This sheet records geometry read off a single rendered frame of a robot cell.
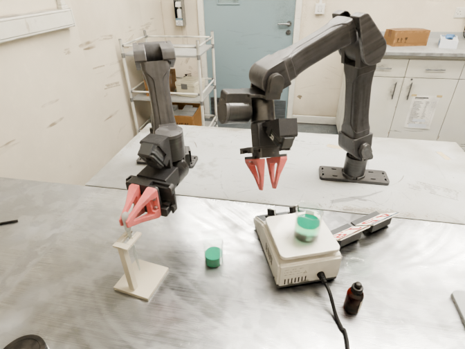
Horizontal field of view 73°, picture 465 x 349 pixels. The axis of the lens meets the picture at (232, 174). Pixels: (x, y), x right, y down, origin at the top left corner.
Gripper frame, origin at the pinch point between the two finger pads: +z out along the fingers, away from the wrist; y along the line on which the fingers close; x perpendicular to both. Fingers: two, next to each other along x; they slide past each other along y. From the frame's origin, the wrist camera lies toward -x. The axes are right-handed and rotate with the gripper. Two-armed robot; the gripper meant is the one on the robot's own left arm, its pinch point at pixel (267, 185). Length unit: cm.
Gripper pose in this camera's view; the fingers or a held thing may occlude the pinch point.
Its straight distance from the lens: 73.3
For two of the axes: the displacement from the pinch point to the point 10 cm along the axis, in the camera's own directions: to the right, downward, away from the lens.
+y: 9.2, -0.9, 3.7
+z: 0.8, 10.0, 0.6
